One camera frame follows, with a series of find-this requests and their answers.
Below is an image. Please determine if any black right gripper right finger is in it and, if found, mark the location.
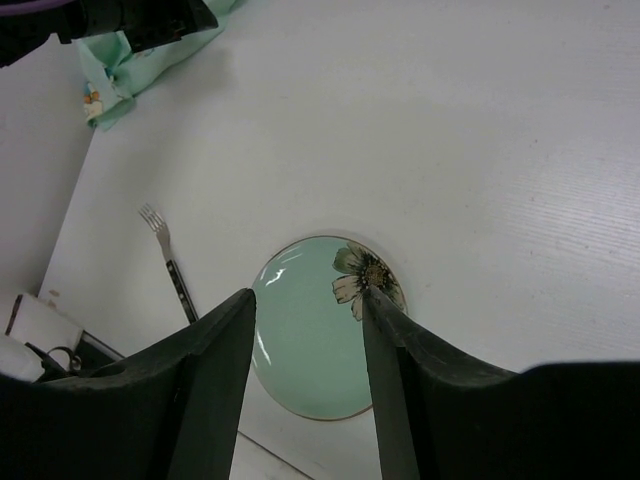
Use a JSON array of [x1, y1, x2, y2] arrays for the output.
[[362, 289, 639, 479]]

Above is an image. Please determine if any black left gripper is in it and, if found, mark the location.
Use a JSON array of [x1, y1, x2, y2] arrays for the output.
[[1, 0, 218, 67]]

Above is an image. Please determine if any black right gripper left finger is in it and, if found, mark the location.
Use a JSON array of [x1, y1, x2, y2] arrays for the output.
[[1, 289, 256, 479]]

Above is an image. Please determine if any green cartoon cloth placemat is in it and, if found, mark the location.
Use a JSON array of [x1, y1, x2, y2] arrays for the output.
[[75, 0, 243, 131]]

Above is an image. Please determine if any green floral ceramic plate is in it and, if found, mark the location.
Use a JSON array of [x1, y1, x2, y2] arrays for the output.
[[252, 235, 407, 421]]

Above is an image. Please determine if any fork with black handle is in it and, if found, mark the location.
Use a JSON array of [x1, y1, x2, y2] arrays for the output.
[[139, 204, 199, 324]]

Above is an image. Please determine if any white black robot base clutter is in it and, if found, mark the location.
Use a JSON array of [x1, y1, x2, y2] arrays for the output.
[[1, 294, 124, 382]]

